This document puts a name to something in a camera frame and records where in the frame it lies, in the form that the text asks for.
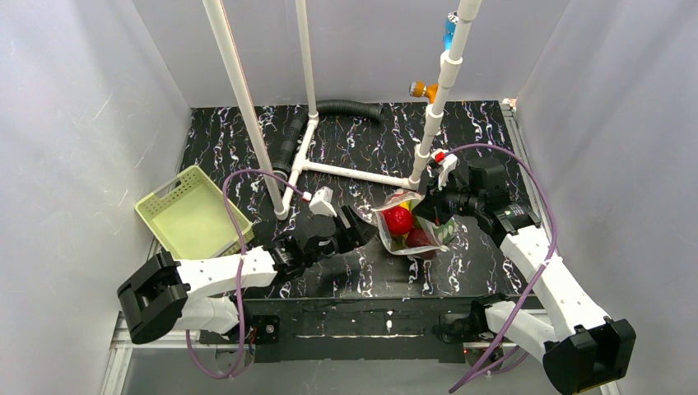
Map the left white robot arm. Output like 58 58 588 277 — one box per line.
117 206 379 345

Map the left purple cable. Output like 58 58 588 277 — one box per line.
185 169 313 381

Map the blue clamp knob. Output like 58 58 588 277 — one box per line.
442 12 459 51

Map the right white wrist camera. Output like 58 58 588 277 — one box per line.
434 151 458 190

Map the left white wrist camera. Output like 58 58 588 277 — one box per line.
309 186 337 217

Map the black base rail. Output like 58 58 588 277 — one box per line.
244 297 494 364

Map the orange clamp knob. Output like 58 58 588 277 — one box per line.
409 81 439 104

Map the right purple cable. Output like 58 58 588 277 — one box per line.
435 143 558 395

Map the light green plastic basket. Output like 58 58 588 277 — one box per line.
135 165 240 259

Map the black corrugated hose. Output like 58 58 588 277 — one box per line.
271 100 384 181

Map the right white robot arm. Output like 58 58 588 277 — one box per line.
412 153 636 394

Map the clear polka dot zip bag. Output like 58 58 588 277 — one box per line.
356 188 459 259

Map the white PVC pipe frame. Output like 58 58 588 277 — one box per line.
203 1 482 221

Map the red fake apple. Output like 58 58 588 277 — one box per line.
382 206 414 237

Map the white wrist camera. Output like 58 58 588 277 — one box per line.
434 151 458 190
309 186 337 217

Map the purple cable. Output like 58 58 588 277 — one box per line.
185 169 313 381
435 143 558 395

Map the dark red fake fruit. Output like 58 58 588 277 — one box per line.
405 228 436 260

